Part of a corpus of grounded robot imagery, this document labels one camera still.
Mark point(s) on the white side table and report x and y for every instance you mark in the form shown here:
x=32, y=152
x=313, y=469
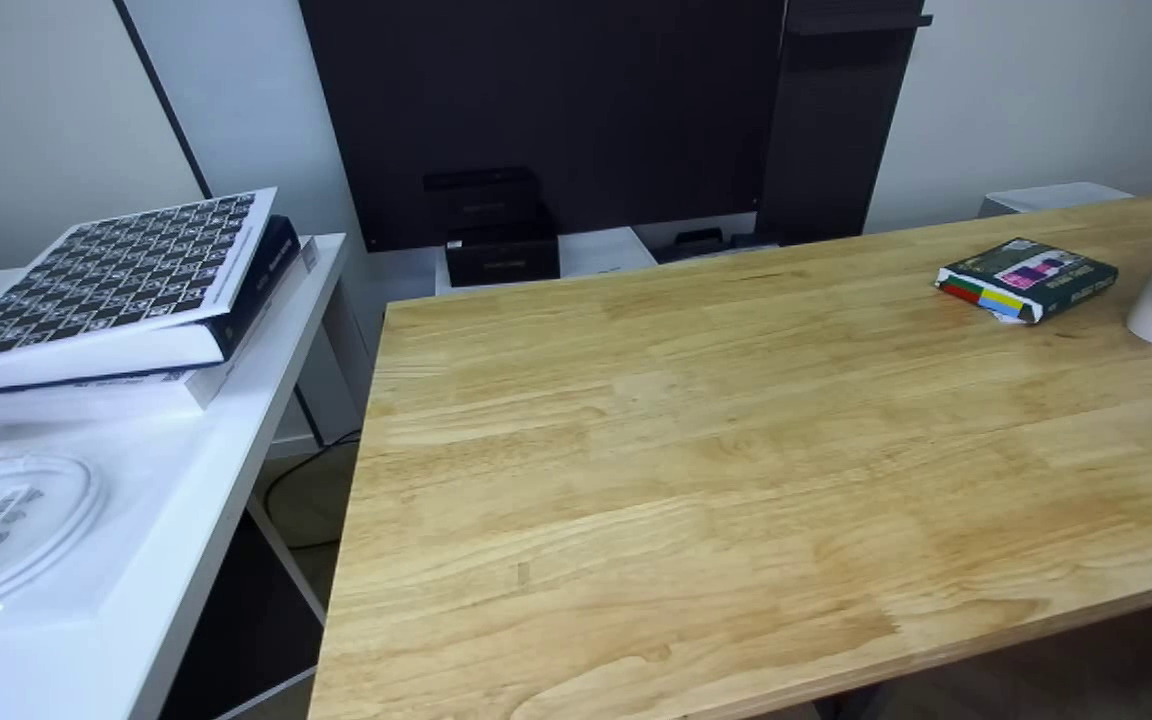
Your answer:
x=176, y=533

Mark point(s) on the round clear plastic lid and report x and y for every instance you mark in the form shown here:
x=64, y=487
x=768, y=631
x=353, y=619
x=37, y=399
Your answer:
x=3, y=526

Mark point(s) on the large dark flat panel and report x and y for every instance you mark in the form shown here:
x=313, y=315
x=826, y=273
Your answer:
x=539, y=92

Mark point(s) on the white flat box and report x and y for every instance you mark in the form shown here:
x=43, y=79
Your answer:
x=1053, y=198

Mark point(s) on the small black device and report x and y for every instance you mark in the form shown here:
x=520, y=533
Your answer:
x=696, y=241

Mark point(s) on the low white shelf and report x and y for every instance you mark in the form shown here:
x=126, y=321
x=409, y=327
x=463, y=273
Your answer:
x=600, y=249

